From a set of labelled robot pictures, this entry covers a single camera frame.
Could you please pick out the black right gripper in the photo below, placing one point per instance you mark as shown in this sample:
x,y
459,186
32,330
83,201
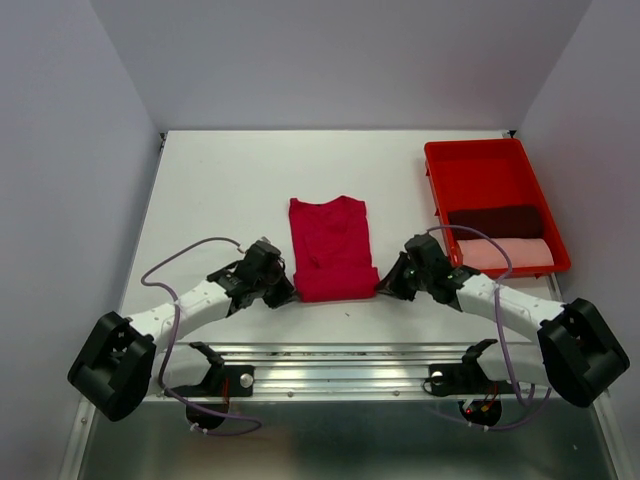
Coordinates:
x,y
390,283

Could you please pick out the red t-shirt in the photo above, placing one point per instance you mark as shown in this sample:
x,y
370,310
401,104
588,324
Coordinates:
x,y
332,251

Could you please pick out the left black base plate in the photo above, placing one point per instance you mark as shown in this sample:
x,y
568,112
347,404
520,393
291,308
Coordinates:
x,y
225,381

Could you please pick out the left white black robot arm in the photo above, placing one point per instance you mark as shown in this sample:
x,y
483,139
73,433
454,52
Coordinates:
x,y
125,359

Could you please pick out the red plastic bin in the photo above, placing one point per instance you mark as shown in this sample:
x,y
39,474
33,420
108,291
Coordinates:
x,y
489,174

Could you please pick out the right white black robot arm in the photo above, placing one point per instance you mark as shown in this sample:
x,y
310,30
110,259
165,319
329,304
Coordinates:
x,y
566,347

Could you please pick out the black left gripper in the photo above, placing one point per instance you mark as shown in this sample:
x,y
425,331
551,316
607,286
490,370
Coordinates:
x,y
285,292

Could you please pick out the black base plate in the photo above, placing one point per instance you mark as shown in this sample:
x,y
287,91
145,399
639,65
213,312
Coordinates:
x,y
225,381
447,379

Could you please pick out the dark maroon rolled t-shirt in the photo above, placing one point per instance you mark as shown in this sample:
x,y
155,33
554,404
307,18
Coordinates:
x,y
515,221

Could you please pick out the pink rolled t-shirt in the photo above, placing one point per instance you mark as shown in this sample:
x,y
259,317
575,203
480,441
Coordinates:
x,y
483,255

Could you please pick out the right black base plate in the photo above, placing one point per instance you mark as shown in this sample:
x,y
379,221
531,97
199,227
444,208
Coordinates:
x,y
447,379

